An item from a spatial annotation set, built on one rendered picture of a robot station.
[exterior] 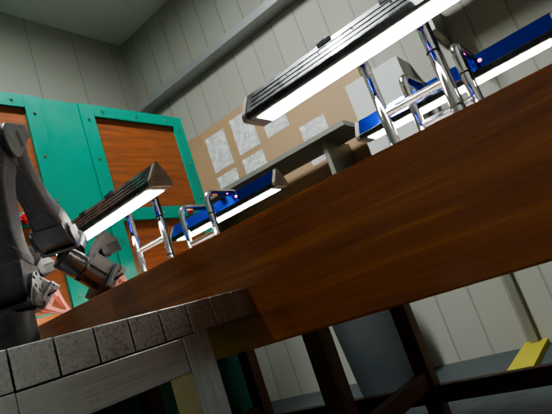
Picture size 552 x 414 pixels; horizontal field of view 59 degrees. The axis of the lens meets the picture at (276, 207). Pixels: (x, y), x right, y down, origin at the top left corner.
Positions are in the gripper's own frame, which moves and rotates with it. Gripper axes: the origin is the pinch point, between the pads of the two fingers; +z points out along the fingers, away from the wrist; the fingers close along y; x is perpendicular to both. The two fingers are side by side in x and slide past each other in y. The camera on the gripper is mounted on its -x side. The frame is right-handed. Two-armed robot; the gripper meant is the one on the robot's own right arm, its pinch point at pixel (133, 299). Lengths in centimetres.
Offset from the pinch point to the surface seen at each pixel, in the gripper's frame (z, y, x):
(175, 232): 32, 55, -69
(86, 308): -12.0, -7.0, 11.2
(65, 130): -24, 75, -97
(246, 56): 52, 85, -276
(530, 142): -8, -93, 15
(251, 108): -10, -42, -31
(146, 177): -10.3, -1.2, -33.0
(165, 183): -5.4, -3.4, -33.3
